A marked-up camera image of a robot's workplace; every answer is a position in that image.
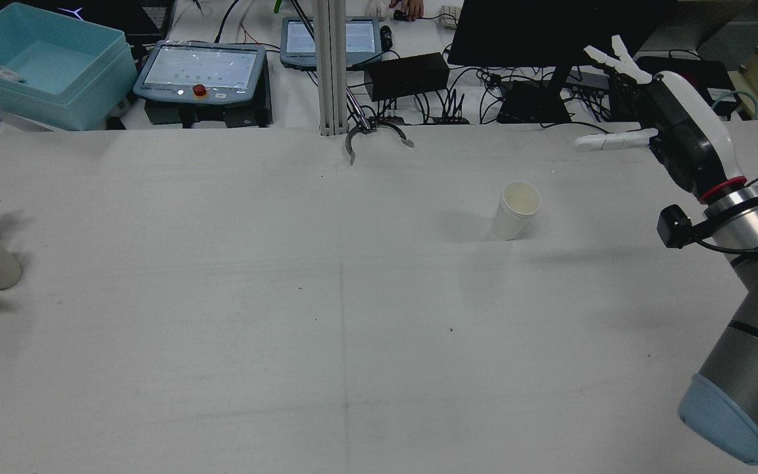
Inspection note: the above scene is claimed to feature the grey metal clamp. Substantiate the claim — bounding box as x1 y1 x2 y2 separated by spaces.
345 120 415 166

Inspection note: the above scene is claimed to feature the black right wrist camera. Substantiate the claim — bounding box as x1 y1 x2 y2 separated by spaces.
657 204 695 250

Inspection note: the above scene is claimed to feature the black rectangular box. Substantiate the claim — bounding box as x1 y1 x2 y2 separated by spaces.
364 53 451 101

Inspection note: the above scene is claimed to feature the black flat case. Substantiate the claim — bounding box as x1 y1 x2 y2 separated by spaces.
636 56 739 99

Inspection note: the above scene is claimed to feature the large grey teach pendant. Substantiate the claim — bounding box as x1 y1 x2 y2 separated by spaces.
133 41 268 106

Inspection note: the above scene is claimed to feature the small grey teach pendant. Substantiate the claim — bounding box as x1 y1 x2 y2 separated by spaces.
280 16 383 70

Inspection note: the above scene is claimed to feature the white paper cup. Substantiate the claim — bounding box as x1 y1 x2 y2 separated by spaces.
491 181 542 241

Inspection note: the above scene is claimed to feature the black cable on table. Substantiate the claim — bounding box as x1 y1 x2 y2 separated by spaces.
540 120 611 136

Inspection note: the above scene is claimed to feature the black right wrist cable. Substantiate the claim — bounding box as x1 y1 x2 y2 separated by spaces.
690 172 758 255

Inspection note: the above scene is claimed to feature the black monitor with stand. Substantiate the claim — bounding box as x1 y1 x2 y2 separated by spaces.
448 0 677 124

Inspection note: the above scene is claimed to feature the black pendant stand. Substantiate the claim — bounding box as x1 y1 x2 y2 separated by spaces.
145 97 273 128

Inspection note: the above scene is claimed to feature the person in black shirt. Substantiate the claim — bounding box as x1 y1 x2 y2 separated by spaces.
389 0 425 21

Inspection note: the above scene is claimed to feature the aluminium profile post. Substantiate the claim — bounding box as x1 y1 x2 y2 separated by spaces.
312 0 349 137

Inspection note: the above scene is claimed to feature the teal plastic bin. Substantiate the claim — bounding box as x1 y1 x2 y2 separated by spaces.
0 2 138 131

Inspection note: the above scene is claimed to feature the black laptop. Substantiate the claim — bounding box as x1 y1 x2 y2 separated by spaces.
0 0 177 39

